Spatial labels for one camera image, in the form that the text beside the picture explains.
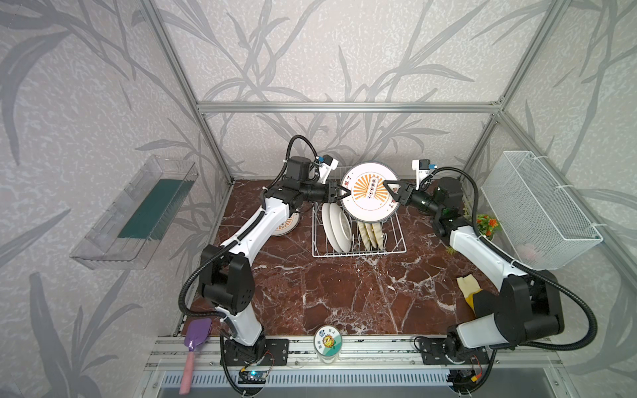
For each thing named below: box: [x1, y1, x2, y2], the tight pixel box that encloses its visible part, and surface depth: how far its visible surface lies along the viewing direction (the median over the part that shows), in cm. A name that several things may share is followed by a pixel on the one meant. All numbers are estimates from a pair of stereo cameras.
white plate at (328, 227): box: [320, 202, 343, 253], surface depth 86 cm
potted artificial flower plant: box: [476, 213, 502, 242], surface depth 85 cm
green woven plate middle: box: [364, 222, 379, 250], surface depth 88 cm
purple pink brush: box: [179, 317, 214, 395], surface depth 74 cm
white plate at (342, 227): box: [329, 202, 354, 254], surface depth 89 cm
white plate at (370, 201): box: [340, 160, 399, 224], surface depth 79 cm
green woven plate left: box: [356, 220, 371, 252], surface depth 88 cm
